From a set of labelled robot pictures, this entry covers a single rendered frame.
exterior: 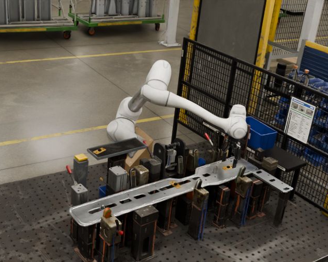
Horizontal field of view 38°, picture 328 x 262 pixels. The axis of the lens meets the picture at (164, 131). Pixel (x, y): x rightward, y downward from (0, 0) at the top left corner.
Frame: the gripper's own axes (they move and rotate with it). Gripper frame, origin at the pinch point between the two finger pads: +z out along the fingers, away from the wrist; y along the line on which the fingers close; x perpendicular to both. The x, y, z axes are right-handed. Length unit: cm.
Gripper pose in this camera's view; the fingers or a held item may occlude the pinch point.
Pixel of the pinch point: (229, 161)
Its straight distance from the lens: 331.2
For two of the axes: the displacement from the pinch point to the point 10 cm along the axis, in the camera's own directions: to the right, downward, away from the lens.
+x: 7.9, -1.8, 5.8
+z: -1.0, 9.0, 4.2
